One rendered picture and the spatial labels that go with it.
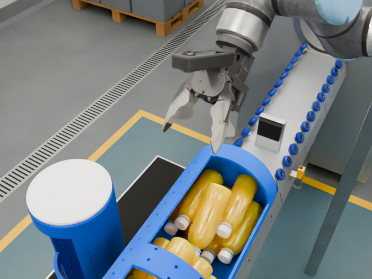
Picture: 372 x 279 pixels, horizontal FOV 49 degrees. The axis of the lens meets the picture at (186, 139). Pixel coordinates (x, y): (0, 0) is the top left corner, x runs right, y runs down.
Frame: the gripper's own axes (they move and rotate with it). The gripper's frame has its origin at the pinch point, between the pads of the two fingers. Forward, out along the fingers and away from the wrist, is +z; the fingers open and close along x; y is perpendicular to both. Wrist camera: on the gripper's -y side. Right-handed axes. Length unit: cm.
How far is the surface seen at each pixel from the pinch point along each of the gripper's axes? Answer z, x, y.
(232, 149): -3.1, 18.4, 45.5
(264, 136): -14, 31, 83
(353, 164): -18, 4, 111
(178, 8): -119, 256, 229
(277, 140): -14, 26, 84
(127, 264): 32.3, 14.5, 17.0
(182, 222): 21.5, 18.6, 37.2
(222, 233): 19.8, 9.6, 44.2
